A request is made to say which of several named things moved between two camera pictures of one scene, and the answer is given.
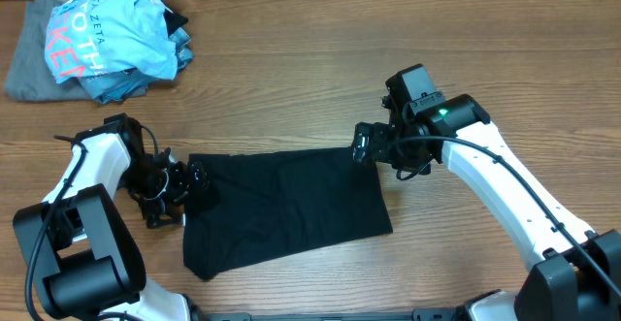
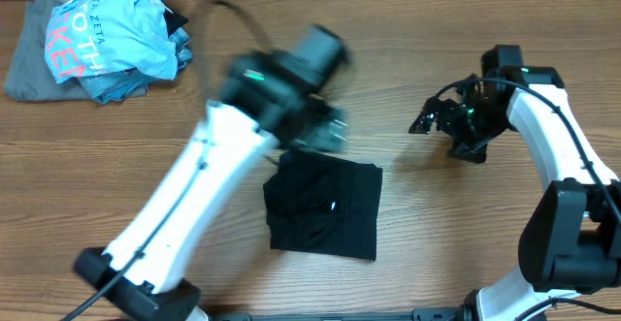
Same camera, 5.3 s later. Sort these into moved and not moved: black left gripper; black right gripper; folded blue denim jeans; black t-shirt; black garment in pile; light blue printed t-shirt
Moved: black right gripper; black left gripper; black t-shirt
Not moved: black garment in pile; folded blue denim jeans; light blue printed t-shirt
